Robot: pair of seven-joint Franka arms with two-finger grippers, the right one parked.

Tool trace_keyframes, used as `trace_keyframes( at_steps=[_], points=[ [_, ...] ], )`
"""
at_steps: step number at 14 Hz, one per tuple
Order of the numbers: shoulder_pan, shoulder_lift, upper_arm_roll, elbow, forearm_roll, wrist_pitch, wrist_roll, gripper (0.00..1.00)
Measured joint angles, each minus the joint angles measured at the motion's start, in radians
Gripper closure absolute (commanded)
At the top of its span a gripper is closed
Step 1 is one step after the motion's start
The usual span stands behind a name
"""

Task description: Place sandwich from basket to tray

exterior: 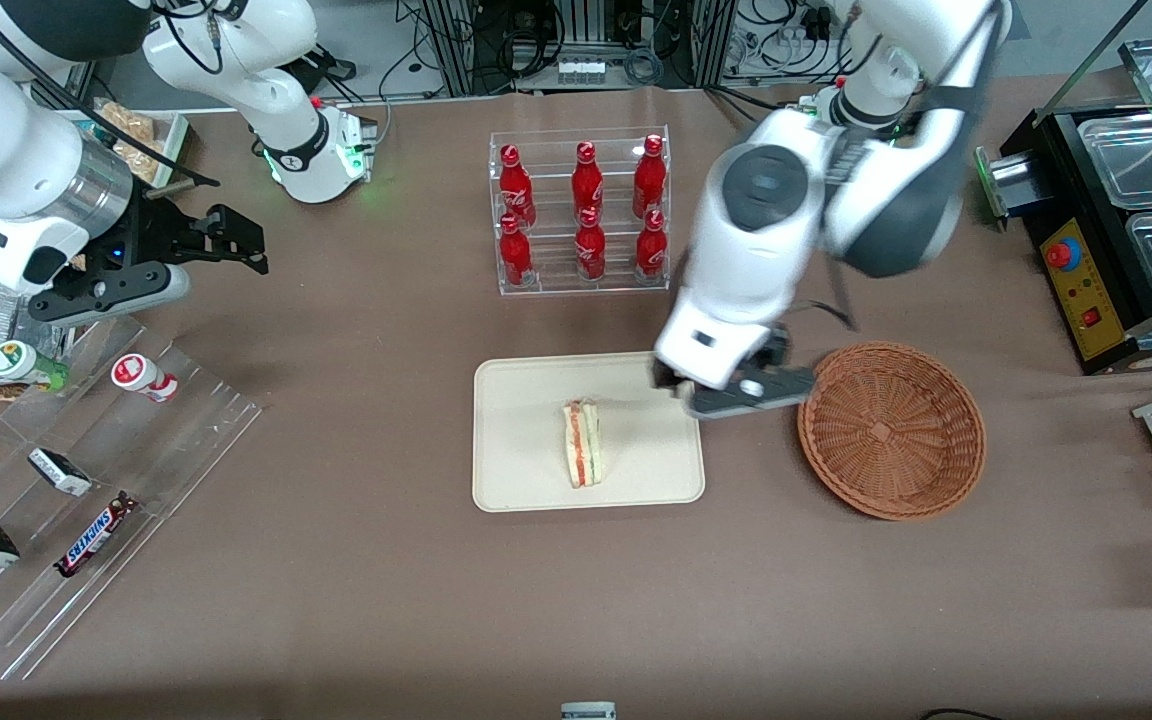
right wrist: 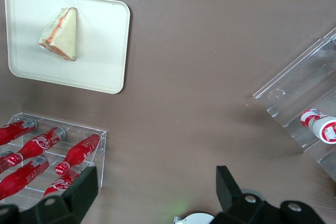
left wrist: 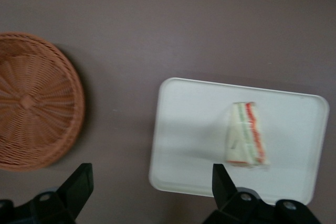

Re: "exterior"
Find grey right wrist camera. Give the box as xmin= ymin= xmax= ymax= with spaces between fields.
xmin=28 ymin=262 xmax=193 ymax=327

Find clear acrylic stepped display stand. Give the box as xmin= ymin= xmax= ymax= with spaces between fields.
xmin=0 ymin=315 xmax=267 ymax=683

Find brown bread pieces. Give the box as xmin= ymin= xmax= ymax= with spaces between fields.
xmin=96 ymin=100 xmax=169 ymax=186

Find black food warmer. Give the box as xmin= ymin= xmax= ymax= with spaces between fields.
xmin=976 ymin=0 xmax=1152 ymax=377

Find clear acrylic bottle rack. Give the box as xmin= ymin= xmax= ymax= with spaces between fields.
xmin=488 ymin=125 xmax=672 ymax=297

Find silver foil packet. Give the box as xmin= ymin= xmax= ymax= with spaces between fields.
xmin=0 ymin=275 xmax=72 ymax=386

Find aluminium frame equipment rack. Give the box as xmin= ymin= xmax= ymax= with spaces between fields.
xmin=416 ymin=0 xmax=742 ymax=98

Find green capped yogurt bottle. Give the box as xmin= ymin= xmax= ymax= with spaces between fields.
xmin=0 ymin=340 xmax=69 ymax=391

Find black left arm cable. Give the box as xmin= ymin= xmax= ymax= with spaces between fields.
xmin=798 ymin=255 xmax=859 ymax=333

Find white tray with bread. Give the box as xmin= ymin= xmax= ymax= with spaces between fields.
xmin=56 ymin=98 xmax=190 ymax=191

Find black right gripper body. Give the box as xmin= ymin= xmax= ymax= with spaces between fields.
xmin=86 ymin=193 xmax=214 ymax=273

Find red capped yogurt bottle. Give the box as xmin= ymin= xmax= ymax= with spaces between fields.
xmin=111 ymin=353 xmax=180 ymax=403

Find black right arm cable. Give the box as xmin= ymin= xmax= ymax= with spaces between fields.
xmin=0 ymin=0 xmax=222 ymax=188

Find red cola bottle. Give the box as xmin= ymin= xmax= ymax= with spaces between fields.
xmin=633 ymin=134 xmax=668 ymax=219
xmin=498 ymin=213 xmax=535 ymax=289
xmin=572 ymin=141 xmax=605 ymax=223
xmin=498 ymin=144 xmax=537 ymax=229
xmin=575 ymin=207 xmax=608 ymax=283
xmin=634 ymin=209 xmax=668 ymax=281

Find triangular sandwich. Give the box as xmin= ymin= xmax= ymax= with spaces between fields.
xmin=562 ymin=397 xmax=604 ymax=489

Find snickers chocolate bar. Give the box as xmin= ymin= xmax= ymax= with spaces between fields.
xmin=53 ymin=492 xmax=142 ymax=579

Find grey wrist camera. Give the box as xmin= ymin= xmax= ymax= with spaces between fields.
xmin=28 ymin=262 xmax=193 ymax=327
xmin=681 ymin=365 xmax=818 ymax=420

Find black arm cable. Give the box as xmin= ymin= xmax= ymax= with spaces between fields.
xmin=798 ymin=255 xmax=859 ymax=333
xmin=0 ymin=0 xmax=222 ymax=188

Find brown wicker basket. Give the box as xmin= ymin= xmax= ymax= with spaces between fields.
xmin=797 ymin=342 xmax=987 ymax=521

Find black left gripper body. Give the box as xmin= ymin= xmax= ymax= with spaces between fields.
xmin=649 ymin=325 xmax=794 ymax=394

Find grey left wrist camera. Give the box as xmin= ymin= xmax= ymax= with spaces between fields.
xmin=681 ymin=365 xmax=818 ymax=420

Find cream plastic tray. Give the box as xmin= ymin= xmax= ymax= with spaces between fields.
xmin=472 ymin=350 xmax=706 ymax=514

